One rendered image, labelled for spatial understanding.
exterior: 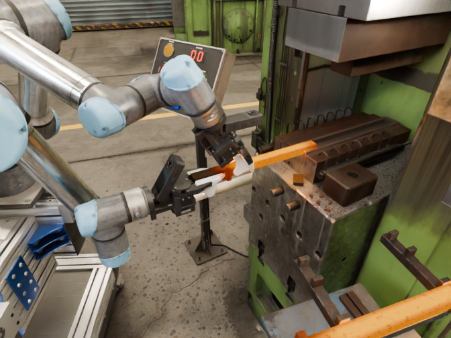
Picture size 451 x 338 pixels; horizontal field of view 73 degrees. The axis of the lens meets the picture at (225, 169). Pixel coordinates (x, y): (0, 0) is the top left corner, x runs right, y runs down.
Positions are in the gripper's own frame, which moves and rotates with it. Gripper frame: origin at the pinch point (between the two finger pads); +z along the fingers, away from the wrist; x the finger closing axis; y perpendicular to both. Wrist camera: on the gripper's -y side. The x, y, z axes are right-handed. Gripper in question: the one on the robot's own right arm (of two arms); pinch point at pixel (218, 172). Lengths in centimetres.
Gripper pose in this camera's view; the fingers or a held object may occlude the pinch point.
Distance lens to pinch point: 80.3
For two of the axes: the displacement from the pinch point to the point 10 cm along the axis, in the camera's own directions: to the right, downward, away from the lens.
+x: 4.8, 5.0, -7.2
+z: 8.8, -2.6, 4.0
